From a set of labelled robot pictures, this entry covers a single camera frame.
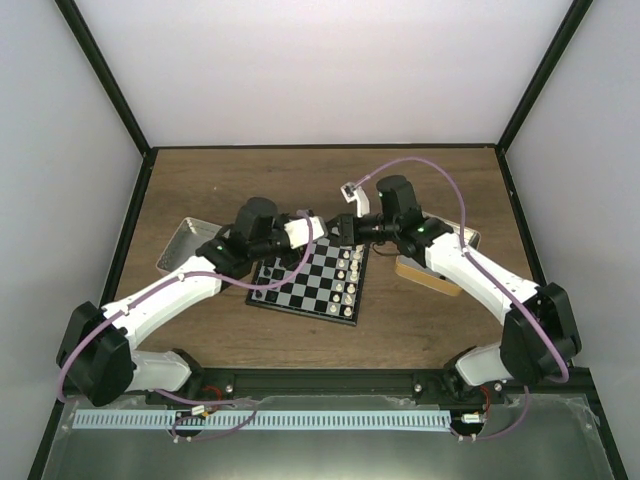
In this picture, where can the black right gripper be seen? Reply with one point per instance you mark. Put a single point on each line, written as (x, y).
(352, 233)

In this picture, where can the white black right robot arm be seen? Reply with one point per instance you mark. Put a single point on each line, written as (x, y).
(539, 333)

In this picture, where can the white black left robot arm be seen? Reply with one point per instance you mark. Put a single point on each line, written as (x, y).
(100, 355)

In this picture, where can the magnetic chess board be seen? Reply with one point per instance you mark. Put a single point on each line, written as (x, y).
(329, 270)

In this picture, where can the gold metal tin tray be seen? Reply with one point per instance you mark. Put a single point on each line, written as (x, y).
(410, 270)

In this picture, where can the pink metal tin tray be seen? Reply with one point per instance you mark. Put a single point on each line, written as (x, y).
(190, 235)

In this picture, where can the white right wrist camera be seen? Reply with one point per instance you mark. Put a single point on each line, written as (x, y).
(355, 194)

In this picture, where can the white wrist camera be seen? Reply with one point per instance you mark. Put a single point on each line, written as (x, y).
(293, 232)
(355, 194)

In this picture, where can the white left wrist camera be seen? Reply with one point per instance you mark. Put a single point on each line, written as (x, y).
(293, 232)

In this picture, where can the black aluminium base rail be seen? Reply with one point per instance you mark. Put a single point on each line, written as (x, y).
(325, 382)

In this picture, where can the light blue slotted cable duct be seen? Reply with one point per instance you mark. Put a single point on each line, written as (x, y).
(393, 420)

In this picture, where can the black enclosure frame post right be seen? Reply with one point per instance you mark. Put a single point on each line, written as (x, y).
(561, 40)

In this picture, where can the black enclosure frame post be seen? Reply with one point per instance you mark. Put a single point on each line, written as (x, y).
(561, 40)
(92, 52)

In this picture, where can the black enclosure frame post left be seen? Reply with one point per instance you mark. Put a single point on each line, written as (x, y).
(92, 52)

